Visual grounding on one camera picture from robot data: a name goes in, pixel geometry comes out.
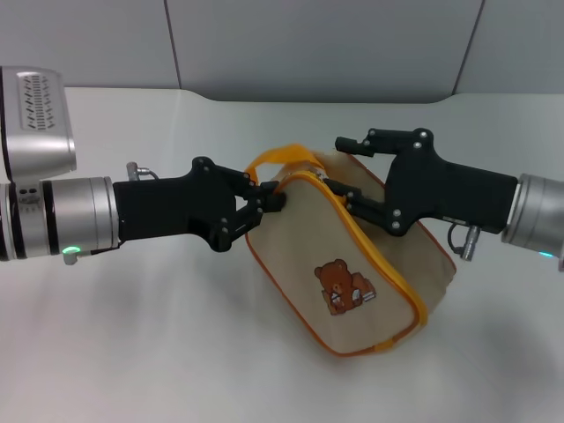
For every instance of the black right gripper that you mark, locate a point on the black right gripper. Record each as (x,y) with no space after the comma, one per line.
(445,194)

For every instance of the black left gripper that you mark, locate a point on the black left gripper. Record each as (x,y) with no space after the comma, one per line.
(176,207)

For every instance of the beige bear food bag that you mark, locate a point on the beige bear food bag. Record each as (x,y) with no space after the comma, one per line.
(343,264)

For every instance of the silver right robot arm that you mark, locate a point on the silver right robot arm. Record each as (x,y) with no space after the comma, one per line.
(537,216)

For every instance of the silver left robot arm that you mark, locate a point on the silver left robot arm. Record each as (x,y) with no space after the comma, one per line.
(66,216)

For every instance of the silver connector plug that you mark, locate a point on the silver connector plug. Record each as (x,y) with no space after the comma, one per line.
(138,171)

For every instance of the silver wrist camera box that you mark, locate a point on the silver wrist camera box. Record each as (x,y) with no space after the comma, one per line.
(35,123)

